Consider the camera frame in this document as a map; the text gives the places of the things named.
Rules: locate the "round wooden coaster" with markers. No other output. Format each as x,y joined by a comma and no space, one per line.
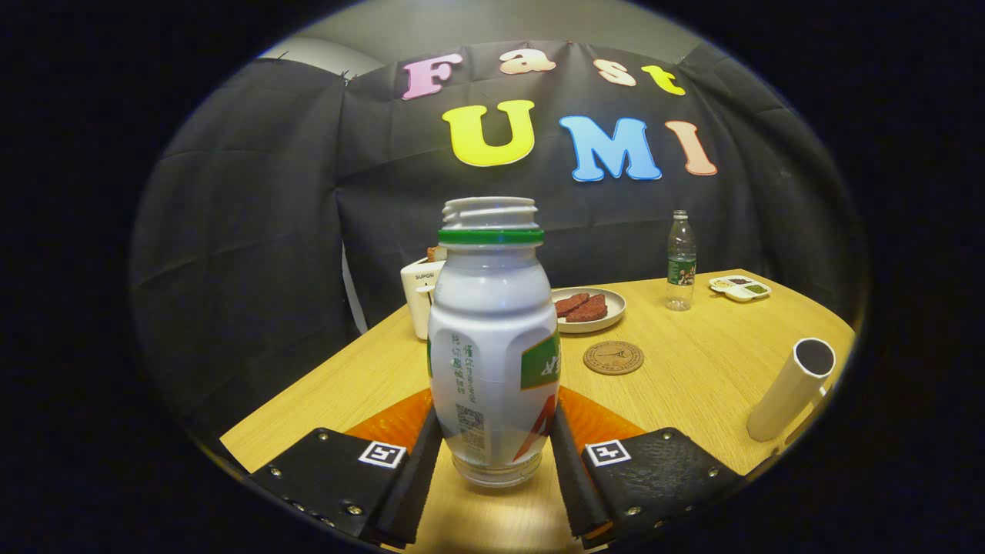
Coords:
613,358

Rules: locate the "clear plastic water bottle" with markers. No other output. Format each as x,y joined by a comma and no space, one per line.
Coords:
681,265

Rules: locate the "wooden table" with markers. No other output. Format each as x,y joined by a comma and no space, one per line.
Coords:
692,377

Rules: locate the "brown meat slice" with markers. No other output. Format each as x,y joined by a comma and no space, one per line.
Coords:
571,304
589,310

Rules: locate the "white round plate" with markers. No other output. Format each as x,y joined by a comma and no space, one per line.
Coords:
613,308

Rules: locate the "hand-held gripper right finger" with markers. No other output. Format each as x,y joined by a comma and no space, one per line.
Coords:
571,481

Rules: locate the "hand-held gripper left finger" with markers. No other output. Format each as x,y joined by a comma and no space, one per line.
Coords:
415,481

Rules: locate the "toast slice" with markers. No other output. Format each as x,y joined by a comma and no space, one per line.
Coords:
437,253

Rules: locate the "white divided condiment dish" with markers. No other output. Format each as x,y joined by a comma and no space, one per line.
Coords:
739,288

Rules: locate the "white toaster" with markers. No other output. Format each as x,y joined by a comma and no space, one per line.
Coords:
417,288

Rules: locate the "black backdrop cloth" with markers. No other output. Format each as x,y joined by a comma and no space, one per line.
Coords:
254,246

